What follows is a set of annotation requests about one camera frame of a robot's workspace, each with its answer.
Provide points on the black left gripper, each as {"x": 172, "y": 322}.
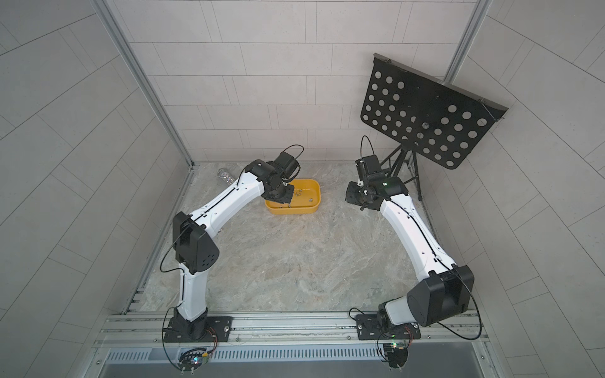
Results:
{"x": 287, "y": 198}

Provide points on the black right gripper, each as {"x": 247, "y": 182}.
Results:
{"x": 352, "y": 197}

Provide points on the yellow plastic storage box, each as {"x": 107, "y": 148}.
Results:
{"x": 306, "y": 199}

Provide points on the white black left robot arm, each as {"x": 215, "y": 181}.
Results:
{"x": 193, "y": 234}

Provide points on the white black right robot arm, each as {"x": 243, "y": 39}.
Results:
{"x": 443, "y": 289}

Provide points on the glittery silver tube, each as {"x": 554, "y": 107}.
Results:
{"x": 225, "y": 175}

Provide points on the black music stand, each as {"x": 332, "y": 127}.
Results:
{"x": 438, "y": 121}

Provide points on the right circuit board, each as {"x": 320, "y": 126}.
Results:
{"x": 396, "y": 356}

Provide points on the circuit board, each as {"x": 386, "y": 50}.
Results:
{"x": 190, "y": 361}
{"x": 396, "y": 356}

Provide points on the left circuit board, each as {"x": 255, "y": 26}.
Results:
{"x": 190, "y": 361}

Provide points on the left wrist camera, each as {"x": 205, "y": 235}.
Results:
{"x": 287, "y": 166}

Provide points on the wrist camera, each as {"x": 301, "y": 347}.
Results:
{"x": 287, "y": 166}
{"x": 369, "y": 170}

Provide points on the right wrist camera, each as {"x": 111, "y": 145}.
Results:
{"x": 369, "y": 170}

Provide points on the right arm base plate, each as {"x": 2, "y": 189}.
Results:
{"x": 370, "y": 328}

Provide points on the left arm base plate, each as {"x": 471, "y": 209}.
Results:
{"x": 203, "y": 330}

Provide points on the aluminium mounting rail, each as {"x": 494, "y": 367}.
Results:
{"x": 270, "y": 328}

